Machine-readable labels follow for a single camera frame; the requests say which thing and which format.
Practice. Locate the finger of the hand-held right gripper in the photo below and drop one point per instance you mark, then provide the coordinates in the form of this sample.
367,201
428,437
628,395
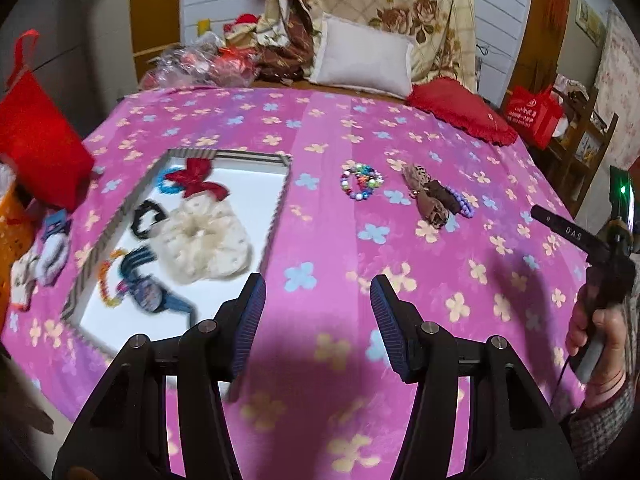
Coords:
560,222

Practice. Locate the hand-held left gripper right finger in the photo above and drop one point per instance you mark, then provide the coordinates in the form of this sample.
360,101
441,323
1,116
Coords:
390,330

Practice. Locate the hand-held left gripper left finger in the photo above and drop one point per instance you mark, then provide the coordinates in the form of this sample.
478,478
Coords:
250,320

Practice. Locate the white dotted organza scrunchie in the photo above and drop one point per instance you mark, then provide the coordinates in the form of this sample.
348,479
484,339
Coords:
220,255

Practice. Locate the blue striped hair bow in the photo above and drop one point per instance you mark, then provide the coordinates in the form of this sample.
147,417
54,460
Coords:
145,290

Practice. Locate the zigzag patterned box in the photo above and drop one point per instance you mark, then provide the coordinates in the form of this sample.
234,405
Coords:
250,195

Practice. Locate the black scrunchie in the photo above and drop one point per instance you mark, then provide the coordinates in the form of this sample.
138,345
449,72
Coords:
136,220

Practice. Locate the red satin hair bow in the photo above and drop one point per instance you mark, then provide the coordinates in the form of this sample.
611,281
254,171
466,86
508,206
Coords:
195,177

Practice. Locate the person's right forearm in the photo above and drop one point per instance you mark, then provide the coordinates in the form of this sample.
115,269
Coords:
610,430

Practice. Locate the person's right hand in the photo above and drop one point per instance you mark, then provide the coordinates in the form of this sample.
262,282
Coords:
615,350

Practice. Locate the pink floral bedsheet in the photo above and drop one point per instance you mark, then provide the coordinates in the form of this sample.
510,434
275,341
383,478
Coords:
450,280

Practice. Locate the wooden chair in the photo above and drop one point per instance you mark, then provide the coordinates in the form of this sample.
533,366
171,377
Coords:
585,145

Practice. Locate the red printed shopping bag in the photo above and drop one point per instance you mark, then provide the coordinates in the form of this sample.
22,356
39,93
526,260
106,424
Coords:
530,115

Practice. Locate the brown leopard bow scrunchie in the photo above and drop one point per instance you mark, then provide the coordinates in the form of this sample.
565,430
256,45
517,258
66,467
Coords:
430,200

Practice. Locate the red ruffled pillow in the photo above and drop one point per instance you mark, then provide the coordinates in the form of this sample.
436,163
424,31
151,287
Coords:
460,105

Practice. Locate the pale floral cloth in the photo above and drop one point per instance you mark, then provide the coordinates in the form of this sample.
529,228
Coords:
620,70

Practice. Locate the blue white plush item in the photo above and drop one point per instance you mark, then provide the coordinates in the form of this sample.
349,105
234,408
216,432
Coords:
55,245

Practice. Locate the white red plush item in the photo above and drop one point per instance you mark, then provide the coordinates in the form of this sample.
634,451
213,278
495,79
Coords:
22,280

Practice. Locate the orange basket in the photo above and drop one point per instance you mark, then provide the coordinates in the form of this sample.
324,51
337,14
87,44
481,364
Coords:
12,230

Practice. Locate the white pillow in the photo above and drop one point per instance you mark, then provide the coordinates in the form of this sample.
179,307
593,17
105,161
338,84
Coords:
360,55

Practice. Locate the clear plastic bags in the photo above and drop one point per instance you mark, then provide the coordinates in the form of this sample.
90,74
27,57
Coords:
200,60

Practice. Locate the plain red fabric bag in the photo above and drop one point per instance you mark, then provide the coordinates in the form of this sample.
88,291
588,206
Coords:
40,135

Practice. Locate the plush toy with red hat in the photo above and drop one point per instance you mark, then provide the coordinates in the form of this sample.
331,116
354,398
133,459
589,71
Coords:
242,27

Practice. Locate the grey wardrobe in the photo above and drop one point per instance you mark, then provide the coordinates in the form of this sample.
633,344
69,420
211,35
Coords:
75,20

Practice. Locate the framed wall picture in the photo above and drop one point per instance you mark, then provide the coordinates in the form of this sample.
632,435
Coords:
589,19

